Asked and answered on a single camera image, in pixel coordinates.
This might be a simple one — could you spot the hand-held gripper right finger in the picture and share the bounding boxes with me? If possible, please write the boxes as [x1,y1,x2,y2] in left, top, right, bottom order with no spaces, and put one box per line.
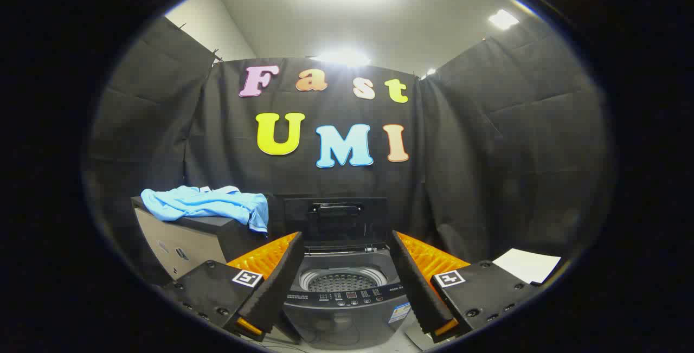
[389,230,543,344]

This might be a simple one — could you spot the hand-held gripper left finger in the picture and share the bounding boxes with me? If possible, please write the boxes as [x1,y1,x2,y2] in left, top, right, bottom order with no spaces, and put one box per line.
[163,231,305,343]

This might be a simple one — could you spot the grey washing machine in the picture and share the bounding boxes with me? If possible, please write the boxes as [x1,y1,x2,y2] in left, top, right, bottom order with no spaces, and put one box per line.
[281,245,419,350]

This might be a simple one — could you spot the light blue polo shirt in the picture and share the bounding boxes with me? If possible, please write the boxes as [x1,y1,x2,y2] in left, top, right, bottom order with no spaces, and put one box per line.
[141,185,269,233]

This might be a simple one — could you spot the grey and black cabinet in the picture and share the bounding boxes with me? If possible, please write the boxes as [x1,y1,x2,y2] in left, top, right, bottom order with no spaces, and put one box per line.
[131,196,275,284]

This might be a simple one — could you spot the white paper sheet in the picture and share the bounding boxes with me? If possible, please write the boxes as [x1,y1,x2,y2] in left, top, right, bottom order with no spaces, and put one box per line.
[492,248,562,285]

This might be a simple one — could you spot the black backdrop cloth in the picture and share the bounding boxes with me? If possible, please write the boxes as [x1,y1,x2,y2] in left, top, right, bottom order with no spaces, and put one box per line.
[81,14,616,288]

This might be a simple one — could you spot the ceiling light panel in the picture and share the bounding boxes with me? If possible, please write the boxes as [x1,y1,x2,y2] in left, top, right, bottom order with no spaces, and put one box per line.
[488,9,520,30]
[312,49,372,67]

